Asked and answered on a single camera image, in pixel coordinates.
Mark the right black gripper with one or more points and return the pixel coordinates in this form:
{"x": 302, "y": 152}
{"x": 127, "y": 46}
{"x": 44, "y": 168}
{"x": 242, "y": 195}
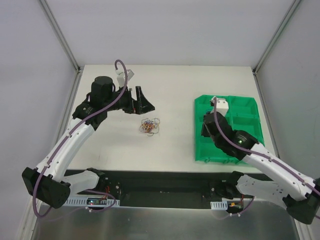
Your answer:
{"x": 205, "y": 129}

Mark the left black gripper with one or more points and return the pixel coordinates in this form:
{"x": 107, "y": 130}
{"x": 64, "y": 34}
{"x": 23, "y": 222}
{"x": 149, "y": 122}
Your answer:
{"x": 136, "y": 100}

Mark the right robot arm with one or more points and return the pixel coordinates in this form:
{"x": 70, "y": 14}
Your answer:
{"x": 286, "y": 187}

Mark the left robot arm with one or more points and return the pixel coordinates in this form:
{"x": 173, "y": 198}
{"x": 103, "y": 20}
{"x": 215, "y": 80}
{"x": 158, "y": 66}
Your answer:
{"x": 47, "y": 182}

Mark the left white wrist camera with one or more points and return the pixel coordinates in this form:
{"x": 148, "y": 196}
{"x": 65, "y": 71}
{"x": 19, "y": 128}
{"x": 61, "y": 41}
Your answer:
{"x": 121, "y": 78}

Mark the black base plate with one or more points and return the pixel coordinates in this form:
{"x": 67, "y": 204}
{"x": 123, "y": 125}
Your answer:
{"x": 155, "y": 189}

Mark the right aluminium frame post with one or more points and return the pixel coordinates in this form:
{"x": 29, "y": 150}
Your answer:
{"x": 294, "y": 6}

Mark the aluminium frame post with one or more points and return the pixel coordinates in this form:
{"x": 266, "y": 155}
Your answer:
{"x": 59, "y": 34}
{"x": 294, "y": 6}

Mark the left aluminium frame post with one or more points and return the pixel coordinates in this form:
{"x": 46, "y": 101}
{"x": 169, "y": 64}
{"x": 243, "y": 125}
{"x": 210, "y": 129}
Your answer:
{"x": 59, "y": 34}

